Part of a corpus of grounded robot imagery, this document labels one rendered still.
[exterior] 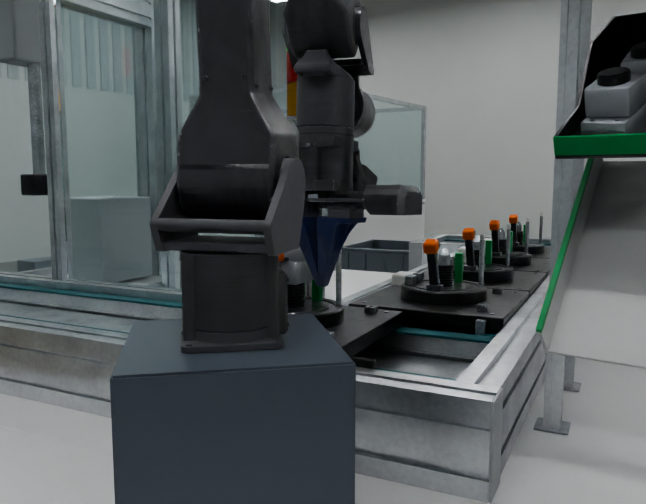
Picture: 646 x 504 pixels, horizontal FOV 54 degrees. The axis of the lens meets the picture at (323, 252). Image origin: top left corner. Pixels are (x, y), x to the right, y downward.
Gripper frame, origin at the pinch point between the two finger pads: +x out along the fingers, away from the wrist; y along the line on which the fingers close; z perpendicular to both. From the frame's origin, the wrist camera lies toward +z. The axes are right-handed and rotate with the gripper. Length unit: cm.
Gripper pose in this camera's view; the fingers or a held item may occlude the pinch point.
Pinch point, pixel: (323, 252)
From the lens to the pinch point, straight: 62.9
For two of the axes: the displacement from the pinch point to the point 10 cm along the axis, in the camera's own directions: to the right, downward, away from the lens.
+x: -0.2, 10.0, 0.8
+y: -9.0, -0.5, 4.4
